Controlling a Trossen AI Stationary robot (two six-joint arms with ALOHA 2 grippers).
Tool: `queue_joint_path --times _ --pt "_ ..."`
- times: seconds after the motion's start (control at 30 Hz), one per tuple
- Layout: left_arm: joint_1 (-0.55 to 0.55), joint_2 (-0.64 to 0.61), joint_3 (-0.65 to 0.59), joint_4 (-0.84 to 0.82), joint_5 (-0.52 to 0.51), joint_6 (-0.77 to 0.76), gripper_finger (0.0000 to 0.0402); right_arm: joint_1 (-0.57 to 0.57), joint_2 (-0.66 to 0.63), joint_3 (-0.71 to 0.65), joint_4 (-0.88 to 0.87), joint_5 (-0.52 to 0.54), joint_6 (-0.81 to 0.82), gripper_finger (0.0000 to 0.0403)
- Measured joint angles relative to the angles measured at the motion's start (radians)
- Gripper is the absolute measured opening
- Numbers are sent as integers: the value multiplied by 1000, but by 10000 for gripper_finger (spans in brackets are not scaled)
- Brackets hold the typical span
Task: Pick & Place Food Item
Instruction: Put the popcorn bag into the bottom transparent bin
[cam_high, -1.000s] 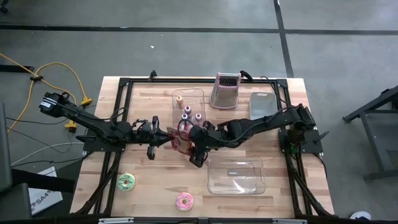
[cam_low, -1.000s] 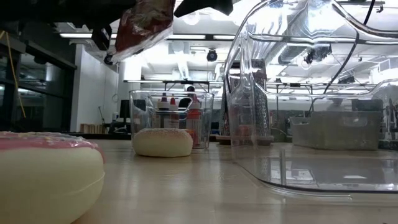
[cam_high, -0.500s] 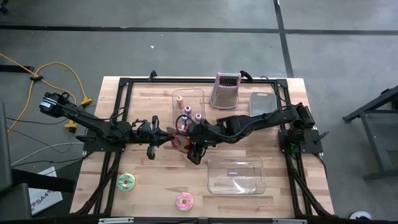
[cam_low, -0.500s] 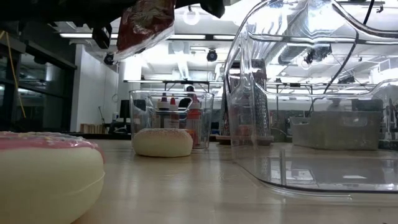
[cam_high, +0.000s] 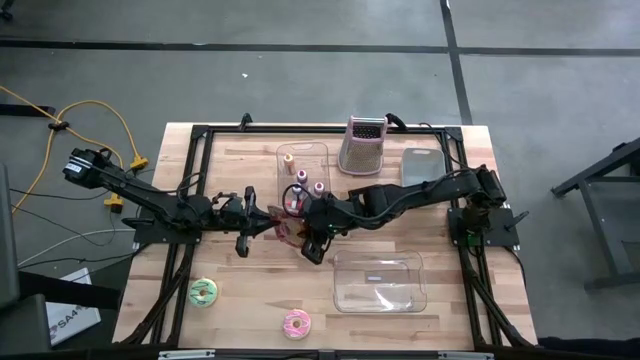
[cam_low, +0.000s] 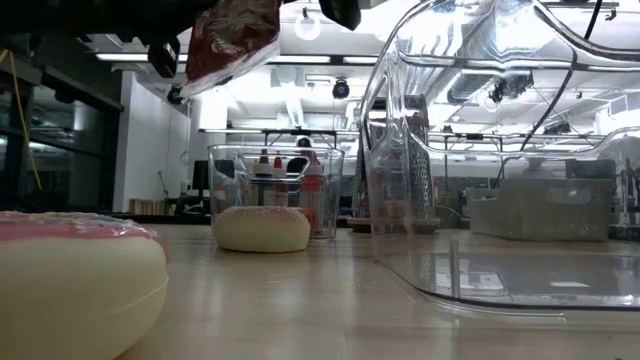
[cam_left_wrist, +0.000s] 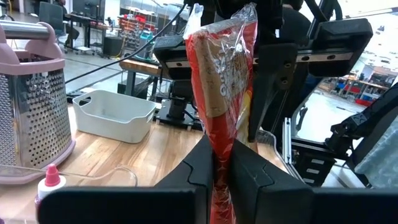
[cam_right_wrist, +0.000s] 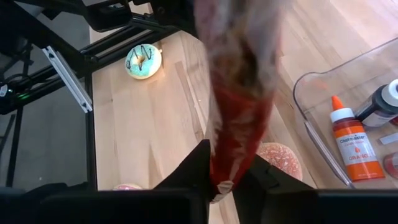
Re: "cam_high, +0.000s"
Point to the black metal stand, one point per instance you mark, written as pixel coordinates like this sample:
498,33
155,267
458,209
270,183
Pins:
590,171

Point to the black floor strip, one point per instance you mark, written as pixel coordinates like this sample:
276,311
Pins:
25,110

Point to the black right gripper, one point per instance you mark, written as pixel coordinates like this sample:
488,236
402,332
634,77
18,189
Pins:
327,217

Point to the pink iced donut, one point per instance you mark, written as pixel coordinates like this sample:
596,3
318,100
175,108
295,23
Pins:
290,327

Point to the red snack packet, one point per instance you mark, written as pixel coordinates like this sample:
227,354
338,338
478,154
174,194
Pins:
287,230

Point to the orange paint bottle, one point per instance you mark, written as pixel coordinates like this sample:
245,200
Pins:
289,163

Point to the pink cap paint bottle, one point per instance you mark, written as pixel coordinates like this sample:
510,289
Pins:
319,188

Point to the black bar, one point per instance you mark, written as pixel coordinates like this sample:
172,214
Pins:
70,292

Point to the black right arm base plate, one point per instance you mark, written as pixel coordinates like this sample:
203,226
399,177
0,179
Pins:
500,232

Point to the green iced donut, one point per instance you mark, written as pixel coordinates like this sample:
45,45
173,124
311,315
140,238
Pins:
196,295

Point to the white printed box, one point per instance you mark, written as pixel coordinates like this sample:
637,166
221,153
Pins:
75,325

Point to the silver bracket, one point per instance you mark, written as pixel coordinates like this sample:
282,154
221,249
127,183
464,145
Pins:
186,354
465,355

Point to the grey plastic bin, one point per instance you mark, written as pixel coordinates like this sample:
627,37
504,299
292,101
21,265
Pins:
422,167

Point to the black frame clamp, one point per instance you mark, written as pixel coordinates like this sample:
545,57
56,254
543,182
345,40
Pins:
245,121
397,121

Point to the person's leg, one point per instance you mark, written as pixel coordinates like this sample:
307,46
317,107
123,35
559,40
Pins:
590,348

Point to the grey flat panel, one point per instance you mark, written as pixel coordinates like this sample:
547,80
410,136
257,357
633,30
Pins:
7,240

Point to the wide clear plastic bin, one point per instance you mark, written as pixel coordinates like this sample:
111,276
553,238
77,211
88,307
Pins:
380,285

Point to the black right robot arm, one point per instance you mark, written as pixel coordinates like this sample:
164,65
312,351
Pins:
415,192

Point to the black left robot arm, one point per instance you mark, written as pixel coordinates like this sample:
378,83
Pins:
150,197

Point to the grey block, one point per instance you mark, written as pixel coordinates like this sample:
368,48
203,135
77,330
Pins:
22,327

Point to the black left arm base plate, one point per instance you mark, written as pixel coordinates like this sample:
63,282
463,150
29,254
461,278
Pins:
150,236

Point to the narrow clear plastic bin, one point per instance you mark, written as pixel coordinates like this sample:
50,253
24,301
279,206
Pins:
312,155

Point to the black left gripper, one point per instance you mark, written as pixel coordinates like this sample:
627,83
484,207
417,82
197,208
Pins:
235,215

